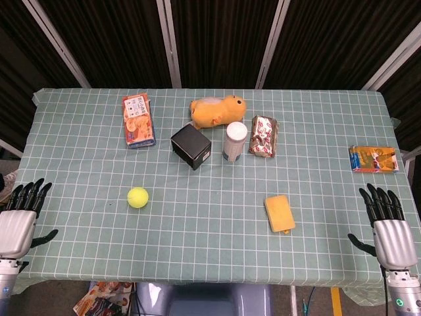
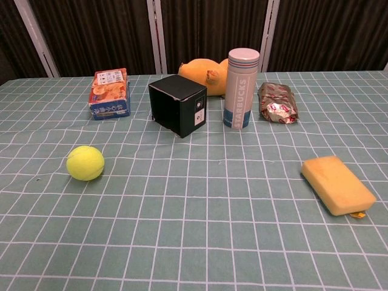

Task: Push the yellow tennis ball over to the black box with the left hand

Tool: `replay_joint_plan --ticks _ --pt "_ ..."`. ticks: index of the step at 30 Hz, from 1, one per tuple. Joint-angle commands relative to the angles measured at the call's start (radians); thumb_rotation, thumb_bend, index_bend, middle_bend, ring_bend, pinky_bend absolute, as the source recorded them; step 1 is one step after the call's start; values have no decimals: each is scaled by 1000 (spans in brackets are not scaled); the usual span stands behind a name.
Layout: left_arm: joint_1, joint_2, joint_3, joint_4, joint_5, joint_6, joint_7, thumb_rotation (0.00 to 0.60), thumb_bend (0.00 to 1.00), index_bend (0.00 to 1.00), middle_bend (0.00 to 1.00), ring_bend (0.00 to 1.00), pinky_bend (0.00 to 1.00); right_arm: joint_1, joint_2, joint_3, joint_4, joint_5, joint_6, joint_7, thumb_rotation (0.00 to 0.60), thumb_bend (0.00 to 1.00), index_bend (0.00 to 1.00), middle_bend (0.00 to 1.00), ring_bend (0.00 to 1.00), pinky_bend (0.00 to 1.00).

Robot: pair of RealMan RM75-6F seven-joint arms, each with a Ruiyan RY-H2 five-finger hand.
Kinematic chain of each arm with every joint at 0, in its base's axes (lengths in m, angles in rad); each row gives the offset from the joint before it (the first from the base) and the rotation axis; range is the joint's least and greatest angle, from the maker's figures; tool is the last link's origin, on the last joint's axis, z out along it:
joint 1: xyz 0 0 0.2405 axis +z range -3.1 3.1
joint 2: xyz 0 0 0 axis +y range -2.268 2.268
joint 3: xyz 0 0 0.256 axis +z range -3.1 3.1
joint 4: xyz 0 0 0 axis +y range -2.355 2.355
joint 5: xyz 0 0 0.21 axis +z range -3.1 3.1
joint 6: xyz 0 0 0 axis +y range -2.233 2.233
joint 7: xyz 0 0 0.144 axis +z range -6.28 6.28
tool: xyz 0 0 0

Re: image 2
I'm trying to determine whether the white screen frame post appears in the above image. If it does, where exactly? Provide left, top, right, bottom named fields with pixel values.
left=13, top=0, right=61, bottom=78
left=146, top=0, right=168, bottom=75
left=259, top=0, right=280, bottom=73

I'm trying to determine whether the orange plush toy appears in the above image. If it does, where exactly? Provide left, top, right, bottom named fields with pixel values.
left=178, top=58, right=230, bottom=98

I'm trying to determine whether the yellow tennis ball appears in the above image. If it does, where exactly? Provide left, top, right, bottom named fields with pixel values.
left=66, top=145, right=105, bottom=182

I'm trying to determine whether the white Starbucks tumbler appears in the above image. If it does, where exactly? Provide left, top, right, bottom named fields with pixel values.
left=223, top=47, right=261, bottom=131

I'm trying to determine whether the silver red foil snack packet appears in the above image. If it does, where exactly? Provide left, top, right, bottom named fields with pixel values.
left=257, top=82, right=300, bottom=125

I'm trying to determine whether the dark pleated screen panel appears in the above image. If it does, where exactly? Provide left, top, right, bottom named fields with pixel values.
left=0, top=0, right=49, bottom=85
left=159, top=0, right=269, bottom=73
left=27, top=0, right=157, bottom=77
left=269, top=0, right=388, bottom=73

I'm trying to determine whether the black cardboard box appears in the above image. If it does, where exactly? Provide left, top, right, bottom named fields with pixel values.
left=148, top=74, right=208, bottom=139

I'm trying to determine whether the orange blue snack box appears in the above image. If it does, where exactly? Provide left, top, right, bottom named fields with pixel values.
left=89, top=67, right=132, bottom=121

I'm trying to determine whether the yellow sponge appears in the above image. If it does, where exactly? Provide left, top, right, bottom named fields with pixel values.
left=300, top=155, right=377, bottom=219

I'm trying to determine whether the green grid-patterned table mat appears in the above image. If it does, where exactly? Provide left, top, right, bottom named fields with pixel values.
left=0, top=70, right=388, bottom=291

